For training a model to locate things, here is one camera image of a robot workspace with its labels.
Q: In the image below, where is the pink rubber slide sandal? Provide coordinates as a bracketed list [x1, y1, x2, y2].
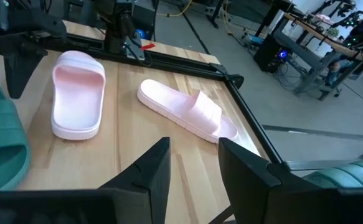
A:
[50, 50, 107, 141]
[136, 78, 239, 145]

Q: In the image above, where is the wooden table with grey legs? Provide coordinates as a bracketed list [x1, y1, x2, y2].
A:
[255, 0, 363, 101]

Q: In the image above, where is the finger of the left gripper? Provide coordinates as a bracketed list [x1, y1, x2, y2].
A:
[2, 48, 49, 100]

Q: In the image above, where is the black computer with blue light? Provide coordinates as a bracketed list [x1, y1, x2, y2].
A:
[130, 4, 157, 41]
[253, 33, 291, 73]

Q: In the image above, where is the black metal table frame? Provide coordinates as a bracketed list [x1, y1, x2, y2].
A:
[44, 29, 286, 166]

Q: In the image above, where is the green rubber slide sandal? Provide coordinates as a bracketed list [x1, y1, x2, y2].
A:
[303, 159, 363, 189]
[0, 73, 32, 193]

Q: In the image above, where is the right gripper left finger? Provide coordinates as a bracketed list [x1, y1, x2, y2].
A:
[100, 136, 172, 224]

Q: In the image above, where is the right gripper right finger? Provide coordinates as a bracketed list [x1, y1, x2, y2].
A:
[217, 137, 294, 224]

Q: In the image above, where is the yellow floor cable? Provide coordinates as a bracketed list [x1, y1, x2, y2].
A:
[220, 0, 247, 35]
[156, 0, 194, 18]

